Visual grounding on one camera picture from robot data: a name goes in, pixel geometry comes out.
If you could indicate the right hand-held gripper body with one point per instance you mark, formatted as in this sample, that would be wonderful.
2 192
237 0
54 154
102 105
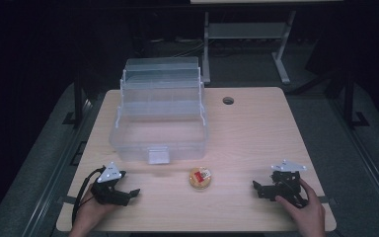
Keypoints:
284 186

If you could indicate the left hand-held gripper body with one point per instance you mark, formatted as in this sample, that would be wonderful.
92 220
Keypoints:
110 173

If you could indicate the person's right hand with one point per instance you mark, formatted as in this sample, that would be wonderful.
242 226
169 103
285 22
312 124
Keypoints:
309 217

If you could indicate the person's left hand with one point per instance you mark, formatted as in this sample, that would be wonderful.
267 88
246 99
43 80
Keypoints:
87 217

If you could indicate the clear plastic tiered storage box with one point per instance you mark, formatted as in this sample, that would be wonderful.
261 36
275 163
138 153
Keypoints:
159 131

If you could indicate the round yellow container red label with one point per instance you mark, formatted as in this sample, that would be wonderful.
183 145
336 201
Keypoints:
200 179

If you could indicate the black metal stand post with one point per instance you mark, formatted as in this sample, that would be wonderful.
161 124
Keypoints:
78 98
349 98

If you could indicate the grey metal stand frame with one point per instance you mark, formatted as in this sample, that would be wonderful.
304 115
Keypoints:
243 31

